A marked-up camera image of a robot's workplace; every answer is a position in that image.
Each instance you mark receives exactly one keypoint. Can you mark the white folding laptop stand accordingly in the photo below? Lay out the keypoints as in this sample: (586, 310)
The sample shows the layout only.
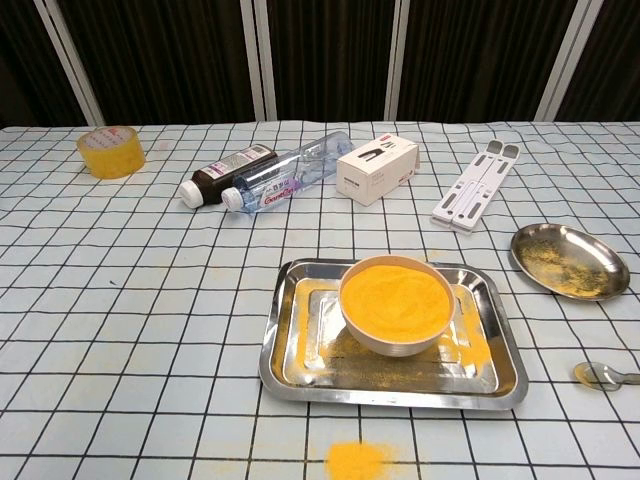
(465, 200)

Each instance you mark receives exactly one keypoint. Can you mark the beige bowl of yellow powder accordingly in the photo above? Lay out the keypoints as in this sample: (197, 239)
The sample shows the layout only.
(395, 300)

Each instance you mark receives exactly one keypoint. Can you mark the brown medicine bottle white cap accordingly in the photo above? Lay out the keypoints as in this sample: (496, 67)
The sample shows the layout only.
(220, 176)

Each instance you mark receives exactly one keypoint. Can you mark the dark folding screen white frames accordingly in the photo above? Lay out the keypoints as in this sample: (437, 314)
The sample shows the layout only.
(165, 60)

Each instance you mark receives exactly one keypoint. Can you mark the large stainless steel tray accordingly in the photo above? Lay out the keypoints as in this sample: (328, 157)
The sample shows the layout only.
(390, 398)

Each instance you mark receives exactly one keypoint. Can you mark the silver spoon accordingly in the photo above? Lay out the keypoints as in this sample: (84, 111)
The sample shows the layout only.
(595, 376)

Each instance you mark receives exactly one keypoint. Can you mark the white black checked tablecloth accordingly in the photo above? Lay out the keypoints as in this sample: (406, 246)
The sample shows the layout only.
(125, 300)

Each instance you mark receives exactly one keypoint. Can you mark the oval stainless steel dish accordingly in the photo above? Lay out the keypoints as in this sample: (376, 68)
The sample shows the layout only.
(565, 260)

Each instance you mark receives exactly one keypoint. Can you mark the yellow packing tape roll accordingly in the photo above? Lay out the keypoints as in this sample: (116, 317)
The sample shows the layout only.
(112, 161)

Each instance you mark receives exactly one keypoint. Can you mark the spilled yellow powder pile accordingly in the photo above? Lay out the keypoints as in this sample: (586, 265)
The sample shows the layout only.
(355, 462)

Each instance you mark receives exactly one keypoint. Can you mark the white cardboard product box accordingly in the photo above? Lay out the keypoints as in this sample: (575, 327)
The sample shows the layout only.
(370, 176)

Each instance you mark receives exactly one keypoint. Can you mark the clear plastic water bottle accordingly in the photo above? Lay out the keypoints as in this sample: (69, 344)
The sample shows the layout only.
(282, 179)

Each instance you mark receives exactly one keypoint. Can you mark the small stainless steel tray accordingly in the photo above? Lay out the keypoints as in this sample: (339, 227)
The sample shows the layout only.
(310, 325)

